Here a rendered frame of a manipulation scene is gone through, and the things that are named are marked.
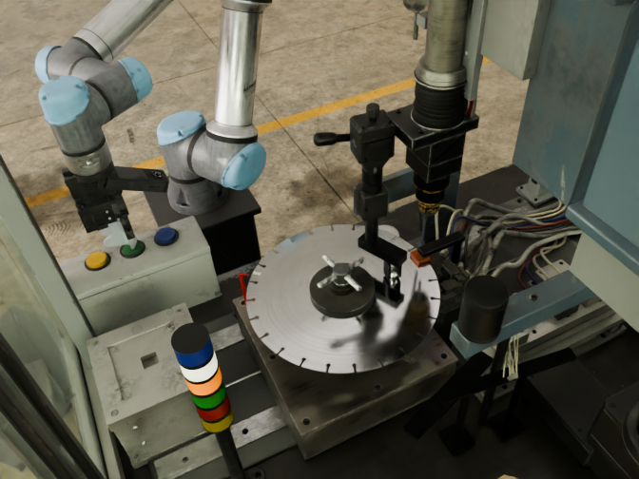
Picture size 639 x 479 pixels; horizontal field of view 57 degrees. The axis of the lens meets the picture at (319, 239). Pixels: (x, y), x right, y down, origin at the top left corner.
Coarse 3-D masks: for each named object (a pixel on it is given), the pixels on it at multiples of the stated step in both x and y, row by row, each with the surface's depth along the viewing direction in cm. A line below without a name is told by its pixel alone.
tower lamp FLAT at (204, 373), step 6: (210, 360) 71; (216, 360) 74; (180, 366) 72; (204, 366) 71; (210, 366) 72; (216, 366) 74; (186, 372) 71; (192, 372) 71; (198, 372) 71; (204, 372) 72; (210, 372) 73; (186, 378) 73; (192, 378) 72; (198, 378) 72; (204, 378) 73
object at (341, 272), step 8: (336, 264) 98; (344, 264) 98; (352, 264) 99; (336, 272) 97; (344, 272) 97; (328, 280) 97; (336, 280) 98; (344, 280) 98; (352, 280) 96; (360, 288) 95
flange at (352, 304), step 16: (320, 272) 103; (352, 272) 103; (320, 288) 100; (336, 288) 98; (352, 288) 99; (368, 288) 100; (320, 304) 98; (336, 304) 98; (352, 304) 98; (368, 304) 99
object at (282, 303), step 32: (352, 224) 113; (288, 256) 108; (320, 256) 107; (352, 256) 107; (256, 288) 103; (288, 288) 102; (384, 288) 101; (416, 288) 101; (256, 320) 98; (288, 320) 97; (320, 320) 97; (352, 320) 97; (384, 320) 96; (416, 320) 96; (288, 352) 93; (320, 352) 93; (352, 352) 92; (384, 352) 92
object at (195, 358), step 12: (192, 324) 71; (180, 336) 70; (192, 336) 70; (204, 336) 70; (180, 348) 69; (192, 348) 69; (204, 348) 69; (180, 360) 70; (192, 360) 69; (204, 360) 71
